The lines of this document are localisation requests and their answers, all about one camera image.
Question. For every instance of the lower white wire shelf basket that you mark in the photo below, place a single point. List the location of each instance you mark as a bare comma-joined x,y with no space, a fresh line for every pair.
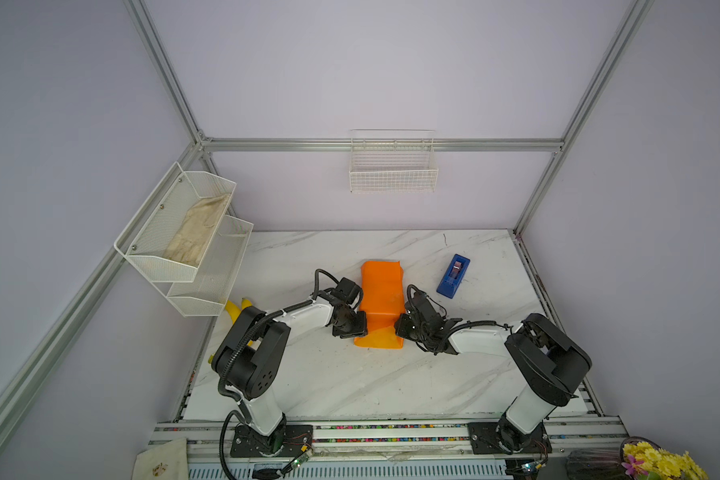
208,294

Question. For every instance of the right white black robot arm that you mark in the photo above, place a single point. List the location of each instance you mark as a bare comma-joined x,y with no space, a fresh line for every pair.
551,363

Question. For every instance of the upper white wire shelf basket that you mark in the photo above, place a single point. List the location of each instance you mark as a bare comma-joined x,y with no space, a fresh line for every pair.
149,242

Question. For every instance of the blue tape dispenser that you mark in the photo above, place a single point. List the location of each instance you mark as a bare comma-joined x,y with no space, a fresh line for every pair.
453,276

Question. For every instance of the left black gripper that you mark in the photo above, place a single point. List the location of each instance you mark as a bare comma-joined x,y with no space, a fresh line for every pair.
360,330

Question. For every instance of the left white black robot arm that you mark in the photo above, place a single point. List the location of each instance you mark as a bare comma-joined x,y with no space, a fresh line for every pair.
249,357

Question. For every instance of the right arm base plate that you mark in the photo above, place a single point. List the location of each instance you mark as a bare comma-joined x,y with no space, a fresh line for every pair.
503,438

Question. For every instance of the white wire basket on wall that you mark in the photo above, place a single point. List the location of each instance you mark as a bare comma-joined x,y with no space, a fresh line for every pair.
392,161

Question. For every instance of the white wire shelf basket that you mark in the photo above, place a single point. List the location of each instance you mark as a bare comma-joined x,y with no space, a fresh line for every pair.
149,242
208,294

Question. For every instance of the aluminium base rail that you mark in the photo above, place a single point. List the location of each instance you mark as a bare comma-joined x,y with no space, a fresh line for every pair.
416,449

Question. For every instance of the beige cloth in basket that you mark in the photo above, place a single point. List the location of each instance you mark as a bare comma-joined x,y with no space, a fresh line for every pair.
195,233

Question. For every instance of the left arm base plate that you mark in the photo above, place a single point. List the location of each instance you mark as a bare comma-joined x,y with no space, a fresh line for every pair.
273,443

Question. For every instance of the yellow banana left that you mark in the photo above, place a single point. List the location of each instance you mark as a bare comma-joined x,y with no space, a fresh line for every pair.
233,311

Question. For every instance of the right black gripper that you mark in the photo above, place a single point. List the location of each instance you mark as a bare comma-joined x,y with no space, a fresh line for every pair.
400,326

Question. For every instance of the yellow flower bouquet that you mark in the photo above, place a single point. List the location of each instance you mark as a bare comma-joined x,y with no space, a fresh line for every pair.
642,460

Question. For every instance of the beige cloth bag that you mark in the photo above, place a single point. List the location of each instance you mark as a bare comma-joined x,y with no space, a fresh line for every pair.
166,461

